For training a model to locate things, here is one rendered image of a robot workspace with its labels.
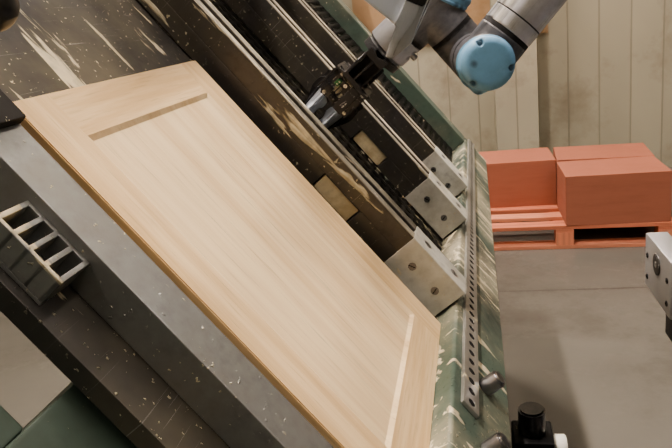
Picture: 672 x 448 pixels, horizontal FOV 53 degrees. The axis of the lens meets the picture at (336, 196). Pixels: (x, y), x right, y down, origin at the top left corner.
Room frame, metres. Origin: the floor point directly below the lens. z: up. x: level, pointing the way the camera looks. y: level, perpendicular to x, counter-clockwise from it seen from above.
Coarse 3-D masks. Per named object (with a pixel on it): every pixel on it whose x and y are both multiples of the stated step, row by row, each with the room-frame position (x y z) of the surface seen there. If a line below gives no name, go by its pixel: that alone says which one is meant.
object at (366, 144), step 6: (360, 132) 1.42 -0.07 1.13; (354, 138) 1.43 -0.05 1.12; (360, 138) 1.42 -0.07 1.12; (366, 138) 1.42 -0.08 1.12; (360, 144) 1.42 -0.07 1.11; (366, 144) 1.42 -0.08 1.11; (372, 144) 1.42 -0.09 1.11; (366, 150) 1.42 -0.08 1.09; (372, 150) 1.42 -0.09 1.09; (378, 150) 1.42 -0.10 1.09; (372, 156) 1.42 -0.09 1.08; (378, 156) 1.42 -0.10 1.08; (384, 156) 1.41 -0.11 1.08; (378, 162) 1.42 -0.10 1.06
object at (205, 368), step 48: (0, 144) 0.53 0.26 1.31; (0, 192) 0.52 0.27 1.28; (48, 192) 0.53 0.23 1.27; (96, 240) 0.52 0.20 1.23; (96, 288) 0.51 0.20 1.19; (144, 288) 0.51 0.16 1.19; (144, 336) 0.50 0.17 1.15; (192, 336) 0.51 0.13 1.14; (192, 384) 0.49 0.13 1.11; (240, 384) 0.50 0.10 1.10; (240, 432) 0.48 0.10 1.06; (288, 432) 0.49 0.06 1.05
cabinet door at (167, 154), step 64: (192, 64) 1.02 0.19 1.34; (64, 128) 0.65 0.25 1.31; (128, 128) 0.75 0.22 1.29; (192, 128) 0.86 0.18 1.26; (256, 128) 1.02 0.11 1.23; (128, 192) 0.64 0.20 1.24; (192, 192) 0.74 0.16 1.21; (256, 192) 0.86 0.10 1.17; (192, 256) 0.63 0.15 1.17; (256, 256) 0.73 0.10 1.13; (320, 256) 0.85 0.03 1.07; (256, 320) 0.62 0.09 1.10; (320, 320) 0.72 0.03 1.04; (384, 320) 0.84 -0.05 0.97; (320, 384) 0.62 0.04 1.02; (384, 384) 0.71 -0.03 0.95
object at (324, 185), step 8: (320, 184) 1.05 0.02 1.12; (328, 184) 1.05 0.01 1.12; (320, 192) 1.05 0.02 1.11; (328, 192) 1.05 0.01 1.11; (336, 192) 1.04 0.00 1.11; (328, 200) 1.05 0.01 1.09; (336, 200) 1.05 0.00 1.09; (344, 200) 1.04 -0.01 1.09; (336, 208) 1.05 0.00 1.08; (344, 208) 1.04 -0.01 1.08; (352, 208) 1.04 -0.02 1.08; (344, 216) 1.04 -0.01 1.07
